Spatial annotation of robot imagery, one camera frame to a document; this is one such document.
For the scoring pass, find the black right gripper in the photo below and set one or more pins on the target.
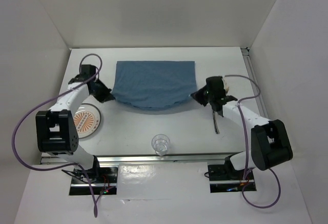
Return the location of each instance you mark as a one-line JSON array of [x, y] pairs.
[[198, 96]]

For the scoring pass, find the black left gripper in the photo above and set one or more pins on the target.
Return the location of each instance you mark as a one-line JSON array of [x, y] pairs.
[[105, 95]]

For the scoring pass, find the blue cloth placemat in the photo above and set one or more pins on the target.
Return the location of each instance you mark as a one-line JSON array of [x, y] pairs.
[[154, 85]]

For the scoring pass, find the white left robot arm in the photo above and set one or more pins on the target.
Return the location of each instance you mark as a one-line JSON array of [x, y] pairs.
[[55, 128]]

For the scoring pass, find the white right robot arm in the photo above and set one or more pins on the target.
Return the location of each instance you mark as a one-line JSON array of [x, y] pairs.
[[266, 141]]

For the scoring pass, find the orange patterned plate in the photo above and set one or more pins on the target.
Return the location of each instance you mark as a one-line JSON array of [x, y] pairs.
[[87, 120]]

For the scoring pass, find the clear plastic cup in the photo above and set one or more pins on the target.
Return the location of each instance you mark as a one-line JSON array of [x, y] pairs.
[[160, 144]]

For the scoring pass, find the gold fork dark handle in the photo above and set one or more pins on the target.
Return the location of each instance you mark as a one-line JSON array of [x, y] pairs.
[[226, 86]]

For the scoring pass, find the dark handled knife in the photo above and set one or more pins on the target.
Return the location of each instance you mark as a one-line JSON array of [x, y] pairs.
[[215, 122]]

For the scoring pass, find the aluminium front rail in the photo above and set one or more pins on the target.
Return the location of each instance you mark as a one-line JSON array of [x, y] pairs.
[[111, 153]]

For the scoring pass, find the aluminium rail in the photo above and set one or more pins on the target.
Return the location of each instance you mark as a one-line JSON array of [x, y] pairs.
[[251, 73], [111, 153]]

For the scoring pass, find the aluminium right side rail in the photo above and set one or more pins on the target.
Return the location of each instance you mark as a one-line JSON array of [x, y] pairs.
[[251, 73]]

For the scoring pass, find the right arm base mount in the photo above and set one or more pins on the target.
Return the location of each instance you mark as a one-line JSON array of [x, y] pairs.
[[222, 181]]

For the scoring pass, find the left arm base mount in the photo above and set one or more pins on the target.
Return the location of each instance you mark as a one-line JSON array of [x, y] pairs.
[[103, 181]]

